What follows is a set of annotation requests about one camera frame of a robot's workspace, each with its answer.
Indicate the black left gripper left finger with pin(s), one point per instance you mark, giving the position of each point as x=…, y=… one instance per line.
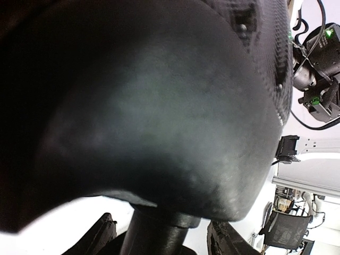
x=98, y=236

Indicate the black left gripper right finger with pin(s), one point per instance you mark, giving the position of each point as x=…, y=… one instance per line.
x=222, y=239

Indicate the black ribbed hard-shell suitcase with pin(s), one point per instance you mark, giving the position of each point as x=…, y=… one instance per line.
x=175, y=107

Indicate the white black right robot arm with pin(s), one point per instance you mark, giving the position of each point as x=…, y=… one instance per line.
x=316, y=71

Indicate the black mesh office chair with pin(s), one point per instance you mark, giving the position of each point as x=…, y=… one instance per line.
x=282, y=230

